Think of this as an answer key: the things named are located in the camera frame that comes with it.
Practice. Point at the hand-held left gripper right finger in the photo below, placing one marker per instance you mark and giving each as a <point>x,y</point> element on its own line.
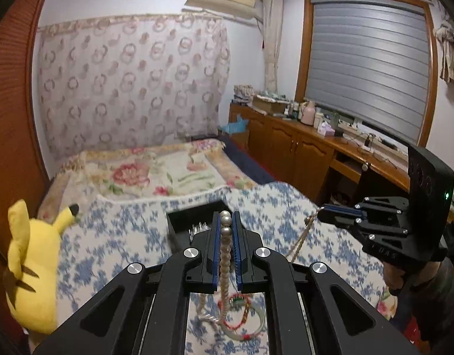
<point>237,255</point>

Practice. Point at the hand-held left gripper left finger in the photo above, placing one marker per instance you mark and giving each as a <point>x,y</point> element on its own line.
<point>215,255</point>

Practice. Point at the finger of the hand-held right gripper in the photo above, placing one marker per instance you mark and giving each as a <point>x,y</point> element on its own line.
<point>341,210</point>
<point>341,220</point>

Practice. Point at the black jewelry box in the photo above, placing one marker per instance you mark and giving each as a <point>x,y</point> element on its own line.
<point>182,222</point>

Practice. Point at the pale jade bangle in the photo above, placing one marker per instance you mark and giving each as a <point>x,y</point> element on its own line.
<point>263,320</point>

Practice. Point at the person's right forearm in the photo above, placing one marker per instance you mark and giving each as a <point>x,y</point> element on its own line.
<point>441,303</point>

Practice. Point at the person's right hand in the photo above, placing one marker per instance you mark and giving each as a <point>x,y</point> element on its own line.
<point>391,279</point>

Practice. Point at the purple tissue box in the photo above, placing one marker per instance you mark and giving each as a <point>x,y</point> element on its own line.
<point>325,128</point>

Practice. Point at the wooden sideboard cabinet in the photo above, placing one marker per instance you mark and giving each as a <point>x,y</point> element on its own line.
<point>286,144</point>

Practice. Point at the green bottle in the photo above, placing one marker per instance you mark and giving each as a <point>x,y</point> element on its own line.
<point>334,119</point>

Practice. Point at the navy blue bed sheet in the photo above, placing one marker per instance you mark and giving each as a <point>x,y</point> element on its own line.
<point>249,162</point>

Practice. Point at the pink thermos jug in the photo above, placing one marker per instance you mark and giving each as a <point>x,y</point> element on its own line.
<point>307,112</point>

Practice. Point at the blue floral tablecloth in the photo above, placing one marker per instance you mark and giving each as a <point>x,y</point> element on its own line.
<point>112,240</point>

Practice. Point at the pink floral bed blanket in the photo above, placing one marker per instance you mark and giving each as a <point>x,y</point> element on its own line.
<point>145,173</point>

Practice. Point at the open cardboard box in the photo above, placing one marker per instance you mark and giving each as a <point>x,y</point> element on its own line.
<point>269,105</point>

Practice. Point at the teal paper bag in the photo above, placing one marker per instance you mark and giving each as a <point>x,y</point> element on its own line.
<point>234,125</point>

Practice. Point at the grey window blind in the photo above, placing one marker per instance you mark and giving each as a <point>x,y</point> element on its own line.
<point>363,70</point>

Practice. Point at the beige hanging cloth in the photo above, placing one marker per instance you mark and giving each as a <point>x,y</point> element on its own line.
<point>448,51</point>

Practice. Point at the stack of folded fabric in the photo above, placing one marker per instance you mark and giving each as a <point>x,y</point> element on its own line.
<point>243,94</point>

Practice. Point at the beige tied window curtain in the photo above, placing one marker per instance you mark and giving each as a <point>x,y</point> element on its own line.
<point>271,44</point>

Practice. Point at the yellow plush toy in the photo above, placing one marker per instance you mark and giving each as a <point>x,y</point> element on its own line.
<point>34,266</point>

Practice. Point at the brown louvered wardrobe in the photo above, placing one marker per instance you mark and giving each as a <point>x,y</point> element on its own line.
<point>12,118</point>

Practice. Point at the wooden window frame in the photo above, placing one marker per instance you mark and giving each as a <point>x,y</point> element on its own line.
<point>300,63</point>

